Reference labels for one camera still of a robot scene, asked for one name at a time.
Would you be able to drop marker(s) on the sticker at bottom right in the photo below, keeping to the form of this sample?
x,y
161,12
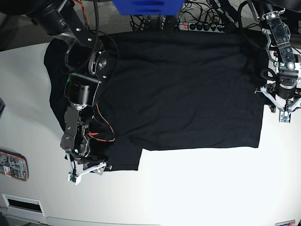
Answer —
x,y
286,223

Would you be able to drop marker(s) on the white power strip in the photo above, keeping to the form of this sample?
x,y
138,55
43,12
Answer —
x,y
201,27

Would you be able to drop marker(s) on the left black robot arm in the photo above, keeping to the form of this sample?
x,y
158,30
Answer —
x,y
283,81

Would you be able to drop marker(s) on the black T-shirt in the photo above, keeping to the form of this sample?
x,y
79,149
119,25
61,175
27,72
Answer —
x,y
175,91

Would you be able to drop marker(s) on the blue box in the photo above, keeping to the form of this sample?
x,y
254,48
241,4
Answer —
x,y
148,7

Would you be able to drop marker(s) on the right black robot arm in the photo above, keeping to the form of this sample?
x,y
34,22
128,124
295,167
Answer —
x,y
86,63

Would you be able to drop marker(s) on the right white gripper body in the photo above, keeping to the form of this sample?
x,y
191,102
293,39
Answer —
x,y
77,171

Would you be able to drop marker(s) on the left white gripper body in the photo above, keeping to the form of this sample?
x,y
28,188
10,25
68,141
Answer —
x,y
282,99

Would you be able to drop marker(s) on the black power adapter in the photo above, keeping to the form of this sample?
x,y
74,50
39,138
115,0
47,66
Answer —
x,y
169,24

